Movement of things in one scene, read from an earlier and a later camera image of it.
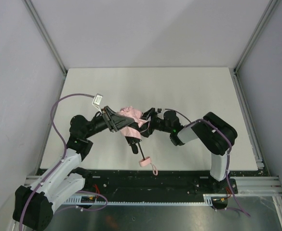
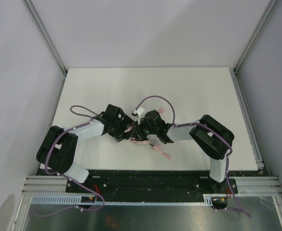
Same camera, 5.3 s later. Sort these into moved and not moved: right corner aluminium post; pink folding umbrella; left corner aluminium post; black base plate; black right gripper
Moved: black right gripper; pink folding umbrella
Not moved: black base plate; right corner aluminium post; left corner aluminium post
